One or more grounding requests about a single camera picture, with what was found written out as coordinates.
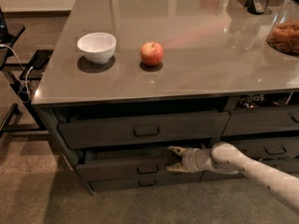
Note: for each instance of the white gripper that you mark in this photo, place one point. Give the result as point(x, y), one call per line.
point(191, 160)

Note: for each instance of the snack bag in drawer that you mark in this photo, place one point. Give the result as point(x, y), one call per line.
point(268, 99)

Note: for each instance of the red apple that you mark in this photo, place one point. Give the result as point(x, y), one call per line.
point(152, 53)

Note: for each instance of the white ceramic bowl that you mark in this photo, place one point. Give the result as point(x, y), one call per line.
point(97, 47)

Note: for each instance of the black side stand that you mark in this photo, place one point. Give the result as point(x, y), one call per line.
point(19, 76)

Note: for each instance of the glass jar with snacks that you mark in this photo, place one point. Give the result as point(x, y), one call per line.
point(284, 33)

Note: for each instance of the black smartphone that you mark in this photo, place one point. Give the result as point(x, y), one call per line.
point(40, 58)

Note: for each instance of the dark cabinet frame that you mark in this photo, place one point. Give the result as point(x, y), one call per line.
point(63, 111)

